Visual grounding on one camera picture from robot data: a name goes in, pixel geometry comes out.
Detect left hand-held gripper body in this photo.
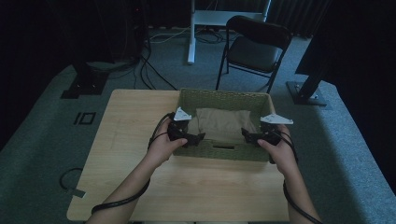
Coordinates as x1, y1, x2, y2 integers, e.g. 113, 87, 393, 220
167, 106, 193, 141

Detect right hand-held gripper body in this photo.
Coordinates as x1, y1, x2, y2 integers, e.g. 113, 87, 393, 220
258, 113, 294, 147

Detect khaki pants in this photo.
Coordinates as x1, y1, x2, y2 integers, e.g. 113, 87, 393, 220
186, 107, 258, 146

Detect green woven basket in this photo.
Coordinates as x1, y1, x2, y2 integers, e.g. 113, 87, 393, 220
172, 88, 276, 162

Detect person's right hand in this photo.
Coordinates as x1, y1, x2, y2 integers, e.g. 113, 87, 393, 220
257, 123, 299, 175

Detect person's left hand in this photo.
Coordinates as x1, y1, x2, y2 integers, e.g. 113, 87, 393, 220
144, 120, 189, 170

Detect black slanted stand with base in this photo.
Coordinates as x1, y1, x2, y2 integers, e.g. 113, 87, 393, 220
286, 69, 329, 107

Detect black folding chair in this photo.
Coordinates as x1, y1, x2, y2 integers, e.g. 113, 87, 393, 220
215, 14, 293, 94

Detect black stand with square base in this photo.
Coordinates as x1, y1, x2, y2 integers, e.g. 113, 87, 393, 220
60, 60, 110, 100

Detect dark equipment rack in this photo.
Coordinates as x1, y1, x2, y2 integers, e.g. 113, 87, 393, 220
92, 0, 151, 63

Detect dark curtain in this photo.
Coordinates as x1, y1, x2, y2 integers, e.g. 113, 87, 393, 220
269, 0, 332, 38

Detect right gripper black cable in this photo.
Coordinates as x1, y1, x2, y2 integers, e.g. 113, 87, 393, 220
273, 128, 324, 224

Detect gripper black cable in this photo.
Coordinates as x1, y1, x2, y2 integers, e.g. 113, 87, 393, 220
91, 111, 175, 216
273, 128, 324, 224

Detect black floor cables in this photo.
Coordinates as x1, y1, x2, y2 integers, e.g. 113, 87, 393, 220
133, 29, 225, 91

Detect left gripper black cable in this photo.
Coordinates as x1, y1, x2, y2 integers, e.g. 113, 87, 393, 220
91, 111, 175, 216

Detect white floor cable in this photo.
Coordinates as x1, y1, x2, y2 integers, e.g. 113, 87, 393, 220
148, 26, 191, 45

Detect white desk frame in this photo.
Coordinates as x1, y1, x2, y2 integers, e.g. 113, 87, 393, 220
186, 0, 273, 65

